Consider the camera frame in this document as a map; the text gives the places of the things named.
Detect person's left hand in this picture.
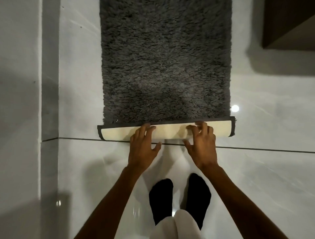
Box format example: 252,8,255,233
128,123,162,171

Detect person's right hand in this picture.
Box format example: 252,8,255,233
182,121,219,171

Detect grey shaggy bath mat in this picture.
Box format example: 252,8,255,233
97,0,237,144

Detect person's left forearm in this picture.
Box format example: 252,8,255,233
73,165,142,239

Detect person's right forearm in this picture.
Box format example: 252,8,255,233
200,164,296,239

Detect black sock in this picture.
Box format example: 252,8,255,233
149,178,174,226
185,173,212,231

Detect white trousers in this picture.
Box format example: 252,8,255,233
151,209,203,239

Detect dark brown wooden cabinet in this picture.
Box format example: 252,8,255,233
262,0,315,50

